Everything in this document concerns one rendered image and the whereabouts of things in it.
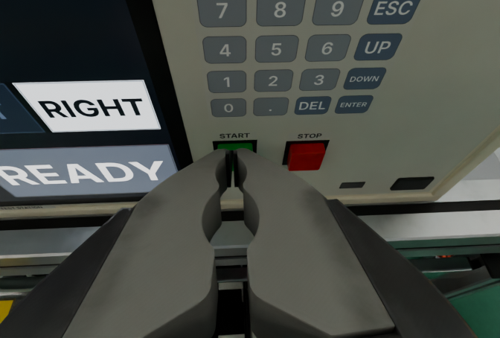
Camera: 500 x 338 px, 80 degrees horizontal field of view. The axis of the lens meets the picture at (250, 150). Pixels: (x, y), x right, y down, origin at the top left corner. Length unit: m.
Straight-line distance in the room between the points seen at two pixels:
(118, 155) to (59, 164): 0.03
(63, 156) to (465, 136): 0.21
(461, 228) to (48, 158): 0.26
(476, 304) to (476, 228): 0.43
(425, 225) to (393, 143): 0.09
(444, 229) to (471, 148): 0.07
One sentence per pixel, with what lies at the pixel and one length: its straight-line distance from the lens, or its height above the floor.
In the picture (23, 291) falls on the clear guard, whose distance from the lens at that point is 0.31.
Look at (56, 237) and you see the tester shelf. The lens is 0.25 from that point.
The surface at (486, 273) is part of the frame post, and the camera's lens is 0.35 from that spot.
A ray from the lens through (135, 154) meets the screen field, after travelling 0.17.
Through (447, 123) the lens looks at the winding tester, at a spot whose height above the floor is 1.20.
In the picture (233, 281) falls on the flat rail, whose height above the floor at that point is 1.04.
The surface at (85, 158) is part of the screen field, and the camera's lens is 0.18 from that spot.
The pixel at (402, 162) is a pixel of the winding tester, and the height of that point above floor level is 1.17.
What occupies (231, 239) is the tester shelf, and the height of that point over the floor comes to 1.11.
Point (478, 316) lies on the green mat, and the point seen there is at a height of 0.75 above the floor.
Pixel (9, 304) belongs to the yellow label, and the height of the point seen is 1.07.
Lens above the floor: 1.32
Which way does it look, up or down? 54 degrees down
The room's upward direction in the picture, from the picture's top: 1 degrees clockwise
